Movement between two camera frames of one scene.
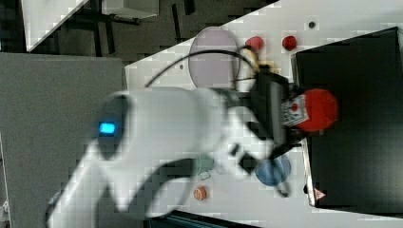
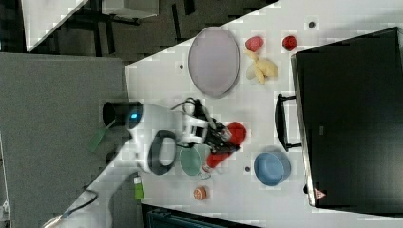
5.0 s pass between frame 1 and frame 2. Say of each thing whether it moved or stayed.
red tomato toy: stayed
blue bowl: stayed
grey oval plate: stayed
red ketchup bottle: moved
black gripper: moved
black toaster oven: stayed
